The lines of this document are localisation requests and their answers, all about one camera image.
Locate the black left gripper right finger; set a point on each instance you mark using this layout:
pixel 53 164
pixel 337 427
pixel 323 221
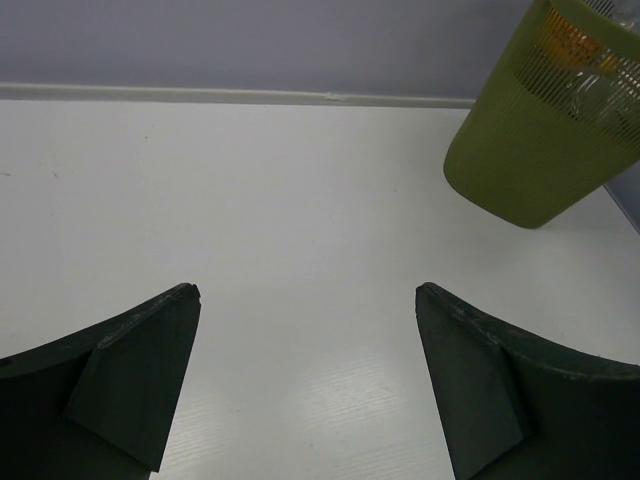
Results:
pixel 514 405

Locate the green mesh waste bin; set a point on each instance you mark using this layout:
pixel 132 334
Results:
pixel 519 153

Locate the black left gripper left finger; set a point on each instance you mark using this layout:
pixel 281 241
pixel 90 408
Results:
pixel 99 403

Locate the orange juice bottle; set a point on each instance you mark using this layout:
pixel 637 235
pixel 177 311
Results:
pixel 569 48

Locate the clear bottle white cap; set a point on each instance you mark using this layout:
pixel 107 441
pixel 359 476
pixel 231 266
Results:
pixel 606 91

